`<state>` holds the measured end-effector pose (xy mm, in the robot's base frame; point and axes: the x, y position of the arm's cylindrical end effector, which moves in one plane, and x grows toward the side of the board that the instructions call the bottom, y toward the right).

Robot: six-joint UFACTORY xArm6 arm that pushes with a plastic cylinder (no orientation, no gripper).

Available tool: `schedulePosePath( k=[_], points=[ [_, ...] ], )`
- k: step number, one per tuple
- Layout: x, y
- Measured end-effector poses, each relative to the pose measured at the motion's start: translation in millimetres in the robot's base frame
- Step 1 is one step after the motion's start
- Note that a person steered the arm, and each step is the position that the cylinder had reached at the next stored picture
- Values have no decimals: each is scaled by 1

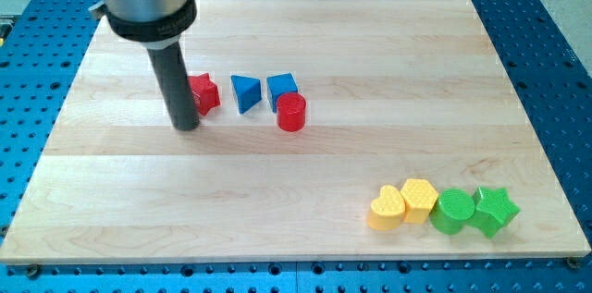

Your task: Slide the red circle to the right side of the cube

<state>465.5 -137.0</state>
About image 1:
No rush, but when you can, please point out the red star block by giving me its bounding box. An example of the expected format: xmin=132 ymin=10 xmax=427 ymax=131
xmin=188 ymin=73 xmax=221 ymax=116

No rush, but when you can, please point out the blue triangle block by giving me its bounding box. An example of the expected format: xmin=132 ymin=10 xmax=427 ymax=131
xmin=230 ymin=75 xmax=262 ymax=114

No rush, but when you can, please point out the yellow heart block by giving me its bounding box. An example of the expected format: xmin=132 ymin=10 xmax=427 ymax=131
xmin=366 ymin=185 xmax=406 ymax=231

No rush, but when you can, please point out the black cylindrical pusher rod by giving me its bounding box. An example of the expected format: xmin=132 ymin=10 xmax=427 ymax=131
xmin=147 ymin=43 xmax=199 ymax=131

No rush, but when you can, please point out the blue cube block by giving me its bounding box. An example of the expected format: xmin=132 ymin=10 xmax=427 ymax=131
xmin=266 ymin=73 xmax=299 ymax=113

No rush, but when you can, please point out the blue perforated metal table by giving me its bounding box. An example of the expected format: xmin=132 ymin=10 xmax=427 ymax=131
xmin=1 ymin=0 xmax=591 ymax=292

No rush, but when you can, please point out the green star block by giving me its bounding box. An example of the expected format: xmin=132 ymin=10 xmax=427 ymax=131
xmin=466 ymin=187 xmax=521 ymax=238

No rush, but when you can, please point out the light wooden board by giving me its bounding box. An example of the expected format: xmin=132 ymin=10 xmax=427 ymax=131
xmin=1 ymin=0 xmax=590 ymax=264

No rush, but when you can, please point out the yellow hexagon block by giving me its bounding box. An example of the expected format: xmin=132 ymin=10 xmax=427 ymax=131
xmin=401 ymin=178 xmax=438 ymax=224

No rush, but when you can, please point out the red cylinder block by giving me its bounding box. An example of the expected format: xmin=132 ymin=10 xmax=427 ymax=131
xmin=277 ymin=92 xmax=306 ymax=132

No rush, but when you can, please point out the green cylinder block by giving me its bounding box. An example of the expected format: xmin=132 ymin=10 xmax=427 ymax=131
xmin=430 ymin=188 xmax=475 ymax=235

